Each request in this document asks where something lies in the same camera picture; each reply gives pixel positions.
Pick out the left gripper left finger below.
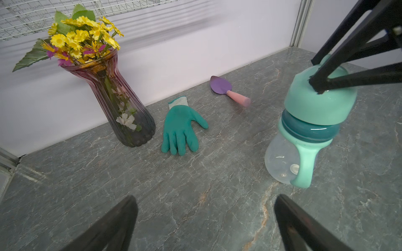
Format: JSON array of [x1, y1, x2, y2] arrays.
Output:
[[62, 195, 138, 251]]

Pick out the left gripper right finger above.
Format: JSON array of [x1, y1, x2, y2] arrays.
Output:
[[274, 194, 351, 251]]

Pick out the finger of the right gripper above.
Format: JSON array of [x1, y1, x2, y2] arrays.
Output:
[[312, 1, 402, 65], [309, 0, 402, 94]]

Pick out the mint bottle handle ring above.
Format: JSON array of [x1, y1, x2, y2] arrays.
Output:
[[277, 120, 334, 189]]

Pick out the mint bottle cap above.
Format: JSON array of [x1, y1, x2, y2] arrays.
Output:
[[284, 54, 358, 126]]

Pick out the teal bottle collar with nipple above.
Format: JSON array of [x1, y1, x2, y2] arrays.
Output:
[[281, 109, 340, 143]]

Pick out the clear baby bottle body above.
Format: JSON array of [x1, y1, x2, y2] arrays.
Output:
[[264, 133, 300, 185]]

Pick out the dark glass vase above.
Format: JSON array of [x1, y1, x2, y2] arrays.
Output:
[[62, 49, 156, 147]]

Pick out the green garden glove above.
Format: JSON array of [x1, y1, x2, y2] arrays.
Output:
[[161, 96, 208, 156]]

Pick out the yellow flower bouquet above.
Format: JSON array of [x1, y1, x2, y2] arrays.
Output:
[[13, 4, 124, 72]]

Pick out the white wire wall shelf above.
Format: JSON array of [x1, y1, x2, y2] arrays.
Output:
[[1, 0, 171, 42]]

